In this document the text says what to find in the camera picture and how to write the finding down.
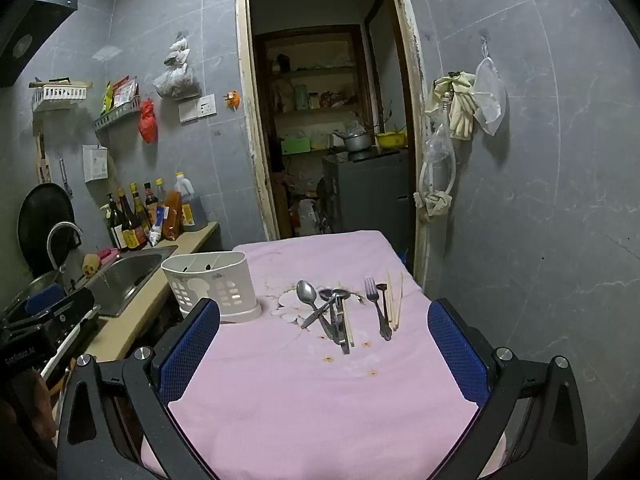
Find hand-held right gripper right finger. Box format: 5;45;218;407
426;298;590;480

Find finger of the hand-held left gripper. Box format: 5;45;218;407
2;284;96;332

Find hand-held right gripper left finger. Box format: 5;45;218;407
56;297;221;480

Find white plastic utensil holder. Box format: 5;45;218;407
161;251;262;324

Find person's left forearm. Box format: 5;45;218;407
0;367;58;446

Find beige kitchen counter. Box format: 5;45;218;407
85;221;220;361

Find steel sink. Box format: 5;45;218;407
80;245;178;317

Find black wok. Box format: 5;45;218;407
17;183;82;278

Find small dark spoon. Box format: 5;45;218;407
376;283;393;341

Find dark pump bottle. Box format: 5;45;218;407
102;192;126;251

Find metal fork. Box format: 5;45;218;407
364;277;393;341

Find pink tablecloth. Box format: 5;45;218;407
140;230;506;480

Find hanging metal peeler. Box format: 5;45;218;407
59;157;74;198

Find dark sauce bottle yellow cap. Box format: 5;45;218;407
130;182;152;246

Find white blue tube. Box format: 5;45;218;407
148;205;166;247

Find large metal spoon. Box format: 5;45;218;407
296;280;337;341

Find hanging wooden board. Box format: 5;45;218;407
34;120;52;185

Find orange sauce pouch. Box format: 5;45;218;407
162;190;183;241

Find large oil jug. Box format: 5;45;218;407
174;172;208;233

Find dark sauce bottle red cap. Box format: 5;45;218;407
144;182;161;226

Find knotted cream rag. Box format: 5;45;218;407
414;189;454;218

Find grey cabinet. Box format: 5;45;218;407
322;149;416;261

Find white plastic container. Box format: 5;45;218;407
298;199;322;237

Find red plastic bag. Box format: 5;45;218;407
139;99;158;143

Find white plastic basket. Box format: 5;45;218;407
31;85;90;111

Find clear crumpled plastic bag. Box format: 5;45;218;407
425;120;453;163

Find wooden stick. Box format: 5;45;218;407
29;79;94;89

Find red seasoning packets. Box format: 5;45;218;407
112;76;140;108

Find metal pot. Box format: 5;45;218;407
334;130;375;153

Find cream rubber gloves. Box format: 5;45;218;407
425;72;477;141

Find clear bag with dark contents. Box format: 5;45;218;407
152;62;201;100

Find white hanging plastic bag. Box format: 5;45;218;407
472;42;507;137

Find black range hood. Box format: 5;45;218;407
0;0;81;88

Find small clear plastic bag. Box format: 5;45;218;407
164;35;192;67

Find wooden shelf unit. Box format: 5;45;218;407
252;25;373;241

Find white wall box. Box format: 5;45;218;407
82;145;109;183

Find metal wall shelf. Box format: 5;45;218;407
93;99;142;132

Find worn door frame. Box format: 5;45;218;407
235;0;432;291

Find white wall socket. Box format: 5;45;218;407
178;94;217;124

